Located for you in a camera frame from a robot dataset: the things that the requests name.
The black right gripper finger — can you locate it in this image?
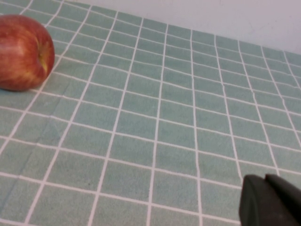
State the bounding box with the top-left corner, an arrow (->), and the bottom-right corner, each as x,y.
238,173 -> 301,226

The green white checkered tablecloth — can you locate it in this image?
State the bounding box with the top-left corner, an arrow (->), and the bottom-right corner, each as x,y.
0,0 -> 301,226

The red apple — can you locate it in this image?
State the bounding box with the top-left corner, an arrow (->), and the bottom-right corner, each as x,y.
0,14 -> 55,92

